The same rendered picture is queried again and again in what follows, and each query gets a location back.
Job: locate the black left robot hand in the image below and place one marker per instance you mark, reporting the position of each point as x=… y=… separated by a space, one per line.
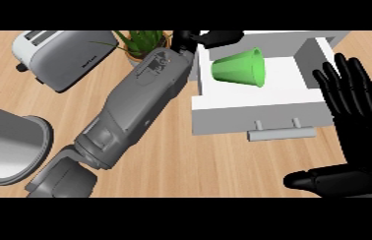
x=212 y=38

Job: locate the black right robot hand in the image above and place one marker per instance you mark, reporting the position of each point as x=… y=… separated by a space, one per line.
x=351 y=126

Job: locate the white open drawer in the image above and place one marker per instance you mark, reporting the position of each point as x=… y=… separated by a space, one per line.
x=256 y=86

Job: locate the green potted plant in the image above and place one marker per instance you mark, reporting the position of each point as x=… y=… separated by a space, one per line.
x=141 y=44

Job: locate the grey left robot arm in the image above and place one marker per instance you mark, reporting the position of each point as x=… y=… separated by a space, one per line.
x=129 y=103

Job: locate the white cabinet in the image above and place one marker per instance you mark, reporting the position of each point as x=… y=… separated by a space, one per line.
x=277 y=40

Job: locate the grey round pot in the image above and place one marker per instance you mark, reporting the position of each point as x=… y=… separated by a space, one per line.
x=19 y=149

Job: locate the green cup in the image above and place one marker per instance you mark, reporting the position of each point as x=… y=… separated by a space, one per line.
x=242 y=68

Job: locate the silver toaster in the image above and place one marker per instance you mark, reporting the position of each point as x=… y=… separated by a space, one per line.
x=62 y=58

